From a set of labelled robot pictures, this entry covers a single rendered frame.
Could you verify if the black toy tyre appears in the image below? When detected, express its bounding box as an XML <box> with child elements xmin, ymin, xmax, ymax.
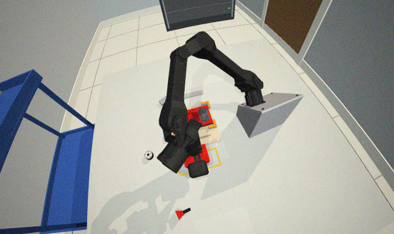
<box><xmin>144</xmin><ymin>151</ymin><xmax>154</xmax><ymax>160</ymax></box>

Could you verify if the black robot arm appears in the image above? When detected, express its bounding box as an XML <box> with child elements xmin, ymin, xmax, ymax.
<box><xmin>156</xmin><ymin>31</ymin><xmax>265</xmax><ymax>173</ymax></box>

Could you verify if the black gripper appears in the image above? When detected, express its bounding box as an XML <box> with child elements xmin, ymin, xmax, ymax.
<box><xmin>187</xmin><ymin>142</ymin><xmax>209</xmax><ymax>179</ymax></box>

